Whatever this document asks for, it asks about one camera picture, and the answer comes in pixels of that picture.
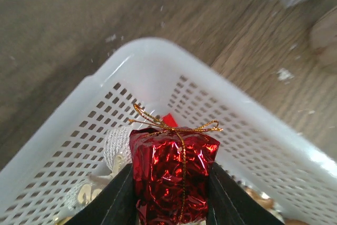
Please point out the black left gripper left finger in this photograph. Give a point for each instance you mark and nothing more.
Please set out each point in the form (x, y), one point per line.
(115, 205)

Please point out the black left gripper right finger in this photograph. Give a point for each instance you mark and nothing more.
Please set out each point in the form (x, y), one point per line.
(230, 204)

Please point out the red gift box ornament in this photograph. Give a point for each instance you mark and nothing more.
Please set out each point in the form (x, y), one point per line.
(171, 167)

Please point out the white perforated plastic basket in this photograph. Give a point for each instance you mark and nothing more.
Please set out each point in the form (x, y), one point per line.
(255, 146)

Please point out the small green christmas tree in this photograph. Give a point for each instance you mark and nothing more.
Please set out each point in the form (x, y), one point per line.
(323, 40)

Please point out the wooden snowman figurine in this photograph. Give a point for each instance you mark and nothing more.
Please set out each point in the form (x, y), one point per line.
(268, 204)

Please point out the burlap bow ornament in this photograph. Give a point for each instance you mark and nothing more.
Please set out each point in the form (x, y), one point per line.
(116, 142)

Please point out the red ribbon bow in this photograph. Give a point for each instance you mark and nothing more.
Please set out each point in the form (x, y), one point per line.
(169, 120)

